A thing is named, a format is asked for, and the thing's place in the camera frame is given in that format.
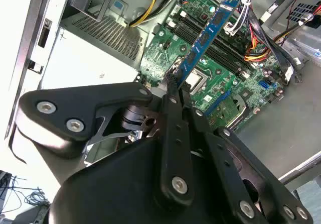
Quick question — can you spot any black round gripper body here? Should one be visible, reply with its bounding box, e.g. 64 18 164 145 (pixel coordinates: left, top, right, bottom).
49 138 236 224

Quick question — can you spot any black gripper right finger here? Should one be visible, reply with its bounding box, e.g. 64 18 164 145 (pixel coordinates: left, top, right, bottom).
179 82 314 224

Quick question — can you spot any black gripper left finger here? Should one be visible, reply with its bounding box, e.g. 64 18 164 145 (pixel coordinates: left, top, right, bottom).
15 74 198 206

